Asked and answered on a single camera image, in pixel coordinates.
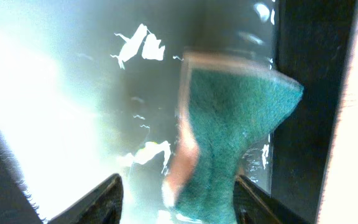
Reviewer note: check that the green scrubbing sponge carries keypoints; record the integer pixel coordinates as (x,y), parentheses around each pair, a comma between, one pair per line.
(225,104)

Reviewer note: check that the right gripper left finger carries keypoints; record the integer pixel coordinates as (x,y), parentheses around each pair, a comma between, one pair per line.
(102,205)

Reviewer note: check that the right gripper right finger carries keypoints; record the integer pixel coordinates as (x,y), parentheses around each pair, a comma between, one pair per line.
(253,206)

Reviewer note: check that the black rectangular water tray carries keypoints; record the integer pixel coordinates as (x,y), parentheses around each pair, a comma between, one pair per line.
(90,88)

